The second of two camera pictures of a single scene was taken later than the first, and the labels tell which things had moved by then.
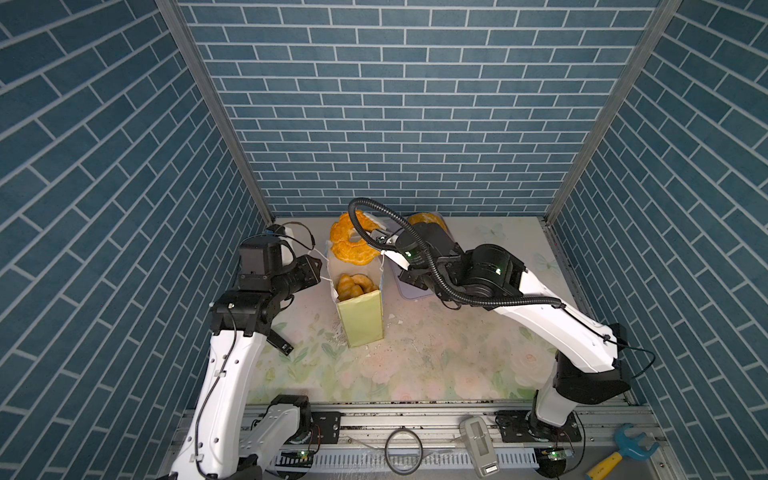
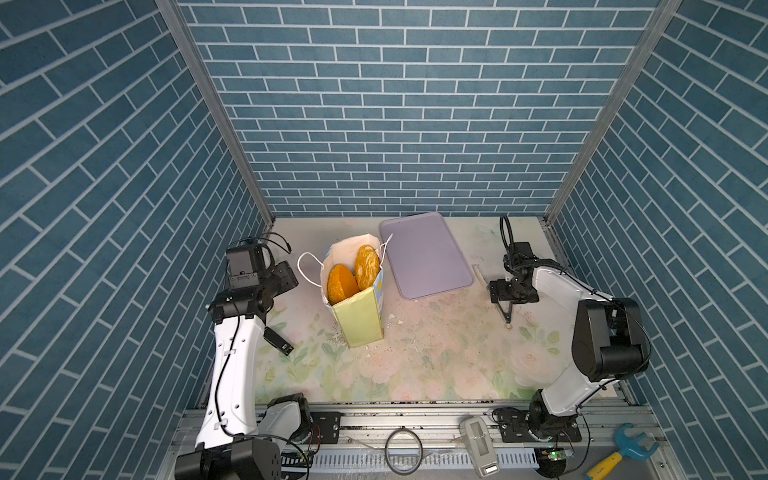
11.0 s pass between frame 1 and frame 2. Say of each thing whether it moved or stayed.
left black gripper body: moved
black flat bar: stayed
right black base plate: stayed
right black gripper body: moved
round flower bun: moved
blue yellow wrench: stayed
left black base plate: stayed
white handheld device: stayed
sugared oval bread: moved
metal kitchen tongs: moved
